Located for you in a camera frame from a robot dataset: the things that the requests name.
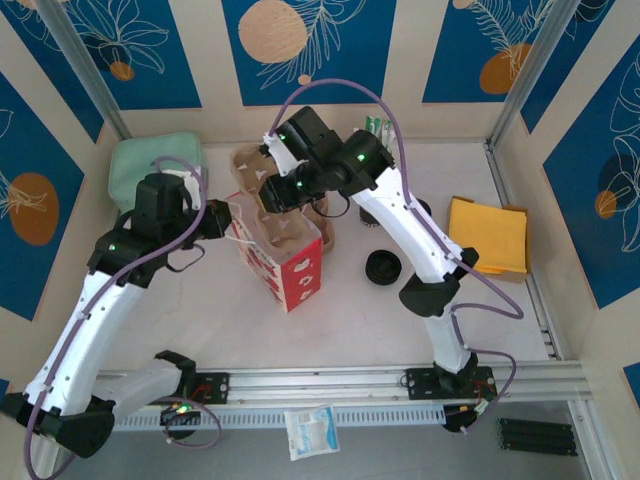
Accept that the brown pulp cup carrier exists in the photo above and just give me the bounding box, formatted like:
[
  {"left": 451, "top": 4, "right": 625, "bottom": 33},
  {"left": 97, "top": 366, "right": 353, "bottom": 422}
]
[
  {"left": 314, "top": 194, "right": 337, "bottom": 255},
  {"left": 229, "top": 142, "right": 324, "bottom": 264}
]

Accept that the red white paper gift bag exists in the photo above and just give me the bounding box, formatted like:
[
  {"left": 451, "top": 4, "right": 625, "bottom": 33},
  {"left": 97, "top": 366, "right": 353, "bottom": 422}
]
[{"left": 224, "top": 189, "right": 325, "bottom": 315}]

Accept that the yellow napkin stack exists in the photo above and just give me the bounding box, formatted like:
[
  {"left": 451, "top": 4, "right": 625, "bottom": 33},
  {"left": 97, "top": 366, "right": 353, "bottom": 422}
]
[{"left": 447, "top": 196, "right": 530, "bottom": 276}]

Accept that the black cup lid stack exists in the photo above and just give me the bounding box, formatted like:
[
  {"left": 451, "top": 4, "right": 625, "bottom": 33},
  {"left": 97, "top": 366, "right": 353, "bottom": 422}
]
[{"left": 363, "top": 249, "right": 404, "bottom": 288}]

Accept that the black base electronics module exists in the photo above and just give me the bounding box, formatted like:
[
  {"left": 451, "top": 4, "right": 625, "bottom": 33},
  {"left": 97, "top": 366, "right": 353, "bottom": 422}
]
[
  {"left": 158, "top": 398, "right": 203, "bottom": 427},
  {"left": 442, "top": 394, "right": 497, "bottom": 436}
]

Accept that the white blue sachet packet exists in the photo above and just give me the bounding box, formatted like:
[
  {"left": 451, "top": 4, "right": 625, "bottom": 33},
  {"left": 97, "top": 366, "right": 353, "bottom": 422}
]
[{"left": 283, "top": 403, "right": 341, "bottom": 462}]

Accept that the black bar bundle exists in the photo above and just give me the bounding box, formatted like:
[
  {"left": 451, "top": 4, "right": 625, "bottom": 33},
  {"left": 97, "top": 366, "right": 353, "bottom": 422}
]
[{"left": 496, "top": 417, "right": 579, "bottom": 457}]

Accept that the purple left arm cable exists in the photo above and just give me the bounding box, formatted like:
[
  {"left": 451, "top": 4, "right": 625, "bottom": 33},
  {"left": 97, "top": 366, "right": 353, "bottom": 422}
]
[{"left": 23, "top": 155, "right": 222, "bottom": 480}]

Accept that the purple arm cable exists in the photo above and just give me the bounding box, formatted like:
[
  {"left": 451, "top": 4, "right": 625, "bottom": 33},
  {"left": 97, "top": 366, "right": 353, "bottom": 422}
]
[
  {"left": 268, "top": 78, "right": 525, "bottom": 436},
  {"left": 23, "top": 155, "right": 222, "bottom": 480}
]

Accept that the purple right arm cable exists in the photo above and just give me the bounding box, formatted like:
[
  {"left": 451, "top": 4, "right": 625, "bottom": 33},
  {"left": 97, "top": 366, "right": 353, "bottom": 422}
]
[{"left": 268, "top": 78, "right": 525, "bottom": 436}]

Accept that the aluminium table edge rail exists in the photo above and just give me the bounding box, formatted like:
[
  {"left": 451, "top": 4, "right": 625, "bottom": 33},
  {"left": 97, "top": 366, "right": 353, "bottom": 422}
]
[{"left": 485, "top": 142, "right": 566, "bottom": 362}]

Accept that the aluminium frame post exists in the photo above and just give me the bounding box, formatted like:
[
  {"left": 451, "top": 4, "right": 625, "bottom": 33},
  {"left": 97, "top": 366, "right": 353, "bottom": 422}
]
[
  {"left": 35, "top": 0, "right": 134, "bottom": 143},
  {"left": 485, "top": 0, "right": 585, "bottom": 151}
]

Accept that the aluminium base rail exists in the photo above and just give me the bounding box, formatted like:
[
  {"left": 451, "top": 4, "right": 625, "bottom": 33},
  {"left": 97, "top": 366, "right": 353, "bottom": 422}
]
[{"left": 94, "top": 366, "right": 586, "bottom": 416}]

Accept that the grey slotted cable duct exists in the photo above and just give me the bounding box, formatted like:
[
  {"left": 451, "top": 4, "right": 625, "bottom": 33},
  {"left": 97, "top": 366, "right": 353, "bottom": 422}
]
[{"left": 114, "top": 404, "right": 447, "bottom": 432}]

